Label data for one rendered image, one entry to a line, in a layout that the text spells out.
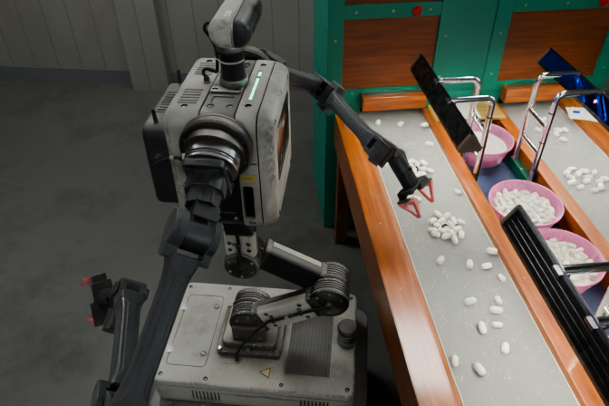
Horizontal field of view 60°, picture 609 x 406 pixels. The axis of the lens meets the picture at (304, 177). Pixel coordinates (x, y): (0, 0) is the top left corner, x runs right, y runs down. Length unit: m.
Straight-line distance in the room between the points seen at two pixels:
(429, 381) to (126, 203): 2.30
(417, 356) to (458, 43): 1.48
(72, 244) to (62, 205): 0.37
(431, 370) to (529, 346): 0.31
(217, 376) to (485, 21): 1.82
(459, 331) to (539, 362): 0.22
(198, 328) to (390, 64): 1.40
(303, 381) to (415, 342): 0.44
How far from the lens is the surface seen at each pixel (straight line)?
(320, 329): 1.96
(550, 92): 2.79
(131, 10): 4.29
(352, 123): 1.81
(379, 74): 2.51
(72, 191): 3.58
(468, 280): 1.82
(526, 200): 2.21
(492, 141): 2.52
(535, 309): 1.77
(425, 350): 1.59
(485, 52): 2.62
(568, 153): 2.54
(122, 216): 3.28
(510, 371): 1.65
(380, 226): 1.91
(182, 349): 1.96
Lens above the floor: 2.05
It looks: 37 degrees down
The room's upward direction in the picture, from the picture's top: 1 degrees counter-clockwise
